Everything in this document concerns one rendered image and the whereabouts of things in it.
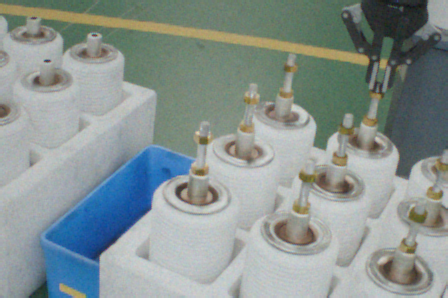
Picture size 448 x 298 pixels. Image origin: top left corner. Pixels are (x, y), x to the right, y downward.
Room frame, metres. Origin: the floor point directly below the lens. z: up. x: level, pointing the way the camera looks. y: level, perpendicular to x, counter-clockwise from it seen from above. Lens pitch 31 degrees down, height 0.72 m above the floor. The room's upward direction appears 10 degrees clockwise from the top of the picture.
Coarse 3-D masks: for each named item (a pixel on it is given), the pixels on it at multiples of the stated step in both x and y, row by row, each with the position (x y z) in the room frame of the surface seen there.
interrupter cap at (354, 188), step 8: (320, 168) 0.80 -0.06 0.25; (320, 176) 0.79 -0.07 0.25; (352, 176) 0.80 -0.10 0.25; (312, 184) 0.76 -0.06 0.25; (320, 184) 0.77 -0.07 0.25; (344, 184) 0.78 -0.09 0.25; (352, 184) 0.78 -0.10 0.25; (360, 184) 0.78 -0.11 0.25; (312, 192) 0.75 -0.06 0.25; (320, 192) 0.75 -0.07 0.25; (328, 192) 0.75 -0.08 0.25; (336, 192) 0.76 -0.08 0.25; (344, 192) 0.76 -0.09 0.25; (352, 192) 0.76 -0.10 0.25; (360, 192) 0.76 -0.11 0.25; (336, 200) 0.74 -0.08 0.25; (344, 200) 0.74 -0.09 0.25; (352, 200) 0.75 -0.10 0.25
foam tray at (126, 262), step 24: (288, 192) 0.85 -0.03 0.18; (144, 216) 0.75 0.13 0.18; (384, 216) 0.84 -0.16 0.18; (120, 240) 0.69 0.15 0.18; (144, 240) 0.70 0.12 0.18; (240, 240) 0.74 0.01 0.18; (120, 264) 0.65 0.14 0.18; (144, 264) 0.66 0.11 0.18; (240, 264) 0.69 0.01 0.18; (120, 288) 0.65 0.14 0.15; (144, 288) 0.64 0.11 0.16; (168, 288) 0.63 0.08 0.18; (192, 288) 0.63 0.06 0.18; (216, 288) 0.64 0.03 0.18; (336, 288) 0.67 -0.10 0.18
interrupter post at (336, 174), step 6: (330, 162) 0.77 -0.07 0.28; (330, 168) 0.77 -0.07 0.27; (336, 168) 0.77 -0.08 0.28; (342, 168) 0.77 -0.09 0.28; (330, 174) 0.77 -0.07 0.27; (336, 174) 0.77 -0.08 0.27; (342, 174) 0.77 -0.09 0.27; (330, 180) 0.77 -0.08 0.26; (336, 180) 0.77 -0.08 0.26; (342, 180) 0.77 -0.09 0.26; (330, 186) 0.77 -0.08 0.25; (336, 186) 0.77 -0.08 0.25; (342, 186) 0.77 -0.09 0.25
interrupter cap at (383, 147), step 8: (352, 136) 0.90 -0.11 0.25; (376, 136) 0.91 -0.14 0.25; (384, 136) 0.91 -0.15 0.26; (352, 144) 0.88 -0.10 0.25; (376, 144) 0.89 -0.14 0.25; (384, 144) 0.89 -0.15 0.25; (392, 144) 0.89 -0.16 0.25; (352, 152) 0.86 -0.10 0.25; (360, 152) 0.86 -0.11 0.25; (368, 152) 0.86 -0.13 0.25; (376, 152) 0.87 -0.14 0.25; (384, 152) 0.87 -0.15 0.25
